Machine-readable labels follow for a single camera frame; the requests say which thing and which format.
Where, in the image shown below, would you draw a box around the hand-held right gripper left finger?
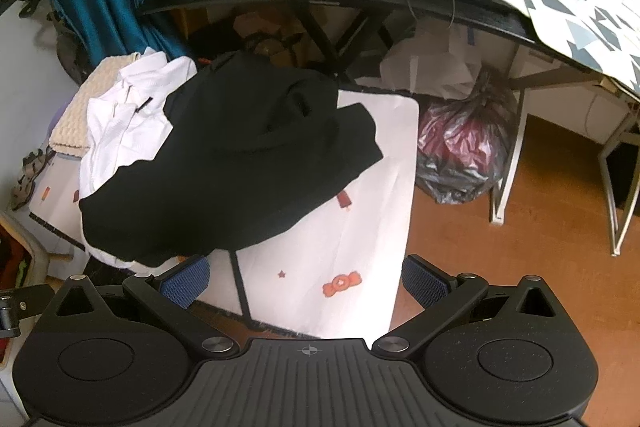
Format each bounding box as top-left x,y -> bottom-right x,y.
50,254 -> 242,358

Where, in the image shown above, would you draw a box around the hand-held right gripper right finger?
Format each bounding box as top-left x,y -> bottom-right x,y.
372,254 -> 561,358

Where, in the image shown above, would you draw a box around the black pants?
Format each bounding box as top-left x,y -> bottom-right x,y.
79,52 -> 385,268

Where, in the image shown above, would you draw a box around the floral cloth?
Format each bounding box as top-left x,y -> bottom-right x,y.
10,147 -> 53,212

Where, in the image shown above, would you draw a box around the dark plastic trash bag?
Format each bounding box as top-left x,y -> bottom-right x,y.
415,67 -> 521,205

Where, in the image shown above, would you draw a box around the white garment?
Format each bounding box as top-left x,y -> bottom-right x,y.
79,48 -> 199,270

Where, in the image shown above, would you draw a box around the beige knit cloth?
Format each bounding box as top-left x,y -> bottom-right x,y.
48,52 -> 143,155

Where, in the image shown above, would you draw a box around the grey hanging bag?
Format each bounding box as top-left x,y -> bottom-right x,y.
47,9 -> 96,85

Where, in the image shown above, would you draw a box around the cardboard box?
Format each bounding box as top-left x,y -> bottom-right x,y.
232,9 -> 311,58

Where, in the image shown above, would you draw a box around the geometric patterned table mat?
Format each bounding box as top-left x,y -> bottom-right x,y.
492,0 -> 640,95

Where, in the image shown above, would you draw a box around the white table frame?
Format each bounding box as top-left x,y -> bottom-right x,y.
490,72 -> 640,258

